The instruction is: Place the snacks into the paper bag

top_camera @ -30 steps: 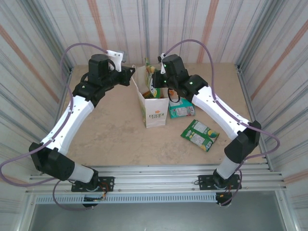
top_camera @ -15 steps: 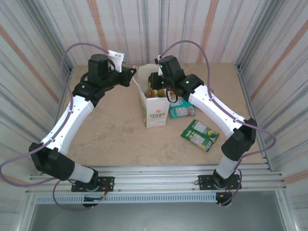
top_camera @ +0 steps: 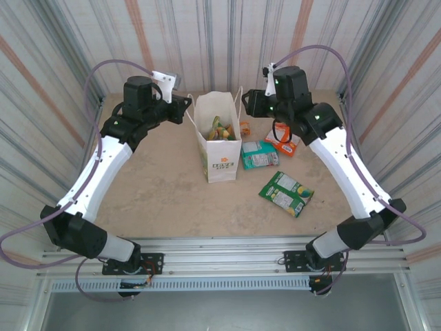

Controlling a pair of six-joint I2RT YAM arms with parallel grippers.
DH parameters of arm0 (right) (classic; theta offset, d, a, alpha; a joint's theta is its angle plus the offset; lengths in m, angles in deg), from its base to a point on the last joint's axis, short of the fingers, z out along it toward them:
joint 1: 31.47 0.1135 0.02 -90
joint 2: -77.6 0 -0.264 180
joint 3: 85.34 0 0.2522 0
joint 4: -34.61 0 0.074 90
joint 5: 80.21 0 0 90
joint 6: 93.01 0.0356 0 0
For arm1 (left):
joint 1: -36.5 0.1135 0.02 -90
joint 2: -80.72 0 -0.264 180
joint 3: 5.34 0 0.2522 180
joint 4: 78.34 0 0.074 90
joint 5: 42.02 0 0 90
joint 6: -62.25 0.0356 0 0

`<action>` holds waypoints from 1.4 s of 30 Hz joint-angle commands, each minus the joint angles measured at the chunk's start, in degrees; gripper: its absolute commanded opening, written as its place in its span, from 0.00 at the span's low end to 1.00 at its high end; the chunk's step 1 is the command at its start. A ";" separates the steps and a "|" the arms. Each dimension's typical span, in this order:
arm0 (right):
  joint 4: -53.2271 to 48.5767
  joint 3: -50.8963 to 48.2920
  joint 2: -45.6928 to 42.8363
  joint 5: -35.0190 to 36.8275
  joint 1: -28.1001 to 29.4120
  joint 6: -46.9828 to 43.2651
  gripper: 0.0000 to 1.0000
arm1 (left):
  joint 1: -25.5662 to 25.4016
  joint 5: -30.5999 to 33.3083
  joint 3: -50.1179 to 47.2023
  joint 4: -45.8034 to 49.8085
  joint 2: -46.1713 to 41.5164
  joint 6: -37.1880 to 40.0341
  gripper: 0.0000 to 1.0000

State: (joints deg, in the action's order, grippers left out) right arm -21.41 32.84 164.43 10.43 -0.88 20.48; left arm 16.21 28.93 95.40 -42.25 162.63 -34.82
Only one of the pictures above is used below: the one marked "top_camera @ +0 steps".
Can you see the small orange snack packet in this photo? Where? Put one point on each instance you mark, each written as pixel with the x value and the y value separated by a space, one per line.
pixel 245 128

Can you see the green Fox's candy bag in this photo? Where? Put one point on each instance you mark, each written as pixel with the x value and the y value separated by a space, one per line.
pixel 216 121

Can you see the orange and white snack packet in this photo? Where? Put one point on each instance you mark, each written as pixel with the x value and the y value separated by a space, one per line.
pixel 284 144

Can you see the teal snack packet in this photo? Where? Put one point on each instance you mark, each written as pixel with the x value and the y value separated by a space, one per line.
pixel 258 155

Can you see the green snack packet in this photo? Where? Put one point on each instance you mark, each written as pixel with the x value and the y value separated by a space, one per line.
pixel 286 193

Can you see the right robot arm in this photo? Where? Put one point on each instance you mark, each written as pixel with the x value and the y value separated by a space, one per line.
pixel 344 165

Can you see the black connector box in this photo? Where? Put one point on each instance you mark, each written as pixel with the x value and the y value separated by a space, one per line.
pixel 318 286
pixel 128 294

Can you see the grey metal panel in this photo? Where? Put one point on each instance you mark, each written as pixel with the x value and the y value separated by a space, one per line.
pixel 220 310

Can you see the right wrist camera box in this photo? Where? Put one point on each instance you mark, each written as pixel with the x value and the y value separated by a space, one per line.
pixel 270 86

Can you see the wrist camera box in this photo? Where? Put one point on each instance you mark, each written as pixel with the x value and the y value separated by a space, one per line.
pixel 270 86
pixel 165 81

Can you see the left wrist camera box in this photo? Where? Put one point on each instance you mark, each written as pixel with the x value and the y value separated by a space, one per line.
pixel 165 81

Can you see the aluminium mounting rail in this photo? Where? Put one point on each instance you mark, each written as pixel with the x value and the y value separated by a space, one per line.
pixel 220 255

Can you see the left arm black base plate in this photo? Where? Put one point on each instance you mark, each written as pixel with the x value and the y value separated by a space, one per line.
pixel 155 263

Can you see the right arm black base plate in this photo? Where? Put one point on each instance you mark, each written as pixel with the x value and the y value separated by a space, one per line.
pixel 293 260

